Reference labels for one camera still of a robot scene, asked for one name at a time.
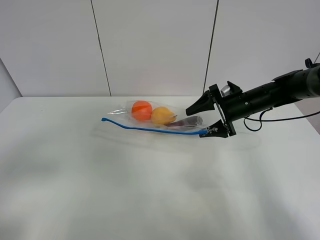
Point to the yellow pear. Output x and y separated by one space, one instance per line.
162 116

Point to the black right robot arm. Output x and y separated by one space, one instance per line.
286 89

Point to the orange fruit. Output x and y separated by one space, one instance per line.
141 111

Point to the purple eggplant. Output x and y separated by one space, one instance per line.
186 124

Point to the clear bag with blue zipper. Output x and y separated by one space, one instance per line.
122 118

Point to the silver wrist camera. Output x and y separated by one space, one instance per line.
226 90

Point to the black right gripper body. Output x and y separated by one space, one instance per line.
226 105

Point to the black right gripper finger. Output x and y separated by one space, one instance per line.
203 104
217 129

